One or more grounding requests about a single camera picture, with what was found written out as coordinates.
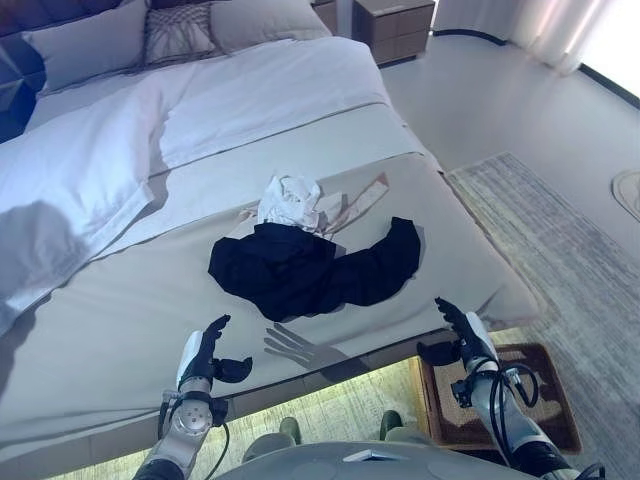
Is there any white crumpled garment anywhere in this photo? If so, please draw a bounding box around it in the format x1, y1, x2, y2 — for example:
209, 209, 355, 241
256, 173, 327, 234

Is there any grey plain pillow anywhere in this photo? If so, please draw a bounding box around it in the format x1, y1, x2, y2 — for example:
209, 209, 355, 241
21, 0, 149, 94

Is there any dark green robot foot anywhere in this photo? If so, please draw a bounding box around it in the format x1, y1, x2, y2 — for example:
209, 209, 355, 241
278, 417, 302, 446
379, 409, 404, 437

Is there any grey woven rug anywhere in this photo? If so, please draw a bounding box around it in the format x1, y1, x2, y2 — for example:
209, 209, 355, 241
59, 151, 640, 480

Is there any round beige floor object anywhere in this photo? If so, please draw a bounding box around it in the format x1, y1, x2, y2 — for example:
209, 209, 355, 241
610, 168, 640, 224

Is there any large bed with grey sheet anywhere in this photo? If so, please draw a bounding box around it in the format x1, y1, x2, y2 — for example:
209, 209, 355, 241
0, 0, 541, 466

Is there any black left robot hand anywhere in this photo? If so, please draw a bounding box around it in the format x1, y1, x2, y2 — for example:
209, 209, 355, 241
176, 314, 254, 390

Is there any white sheer curtain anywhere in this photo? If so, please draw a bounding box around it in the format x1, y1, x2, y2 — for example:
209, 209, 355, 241
432, 0, 629, 76

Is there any dark blue bedside object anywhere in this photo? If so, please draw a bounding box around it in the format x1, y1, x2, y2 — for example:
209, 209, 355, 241
0, 35, 48, 146

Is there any grey robot torso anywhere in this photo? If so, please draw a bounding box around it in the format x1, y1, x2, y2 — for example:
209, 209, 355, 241
211, 432, 516, 480

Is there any black garment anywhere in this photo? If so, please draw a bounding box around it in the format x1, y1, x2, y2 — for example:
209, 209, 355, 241
207, 215, 424, 323

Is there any beige plain pillow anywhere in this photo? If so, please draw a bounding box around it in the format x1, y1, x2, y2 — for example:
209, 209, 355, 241
209, 0, 333, 55

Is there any brown wooden nightstand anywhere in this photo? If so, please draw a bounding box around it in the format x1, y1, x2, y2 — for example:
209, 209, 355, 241
351, 0, 436, 65

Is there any dark green right robot foot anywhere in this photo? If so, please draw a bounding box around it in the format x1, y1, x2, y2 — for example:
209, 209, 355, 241
379, 409, 404, 437

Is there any patterned decorative cushion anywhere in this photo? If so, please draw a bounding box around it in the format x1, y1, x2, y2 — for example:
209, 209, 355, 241
143, 6, 224, 66

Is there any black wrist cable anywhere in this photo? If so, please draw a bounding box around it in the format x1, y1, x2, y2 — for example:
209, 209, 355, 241
487, 363, 540, 480

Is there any dark green left robot foot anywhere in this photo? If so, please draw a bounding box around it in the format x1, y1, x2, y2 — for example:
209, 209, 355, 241
278, 417, 302, 446

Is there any white duvet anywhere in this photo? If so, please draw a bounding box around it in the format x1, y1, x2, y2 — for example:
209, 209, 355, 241
0, 35, 407, 337

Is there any beige striped cloth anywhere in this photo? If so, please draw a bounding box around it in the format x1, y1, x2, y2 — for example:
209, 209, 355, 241
237, 171, 391, 238

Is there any brown wicker basket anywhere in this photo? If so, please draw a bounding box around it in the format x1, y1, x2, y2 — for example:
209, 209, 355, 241
417, 341, 584, 455

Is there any dark headboard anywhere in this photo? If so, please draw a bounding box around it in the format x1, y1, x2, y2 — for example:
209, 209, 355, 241
0, 0, 231, 39

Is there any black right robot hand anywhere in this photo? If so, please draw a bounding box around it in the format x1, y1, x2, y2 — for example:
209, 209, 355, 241
416, 296, 500, 373

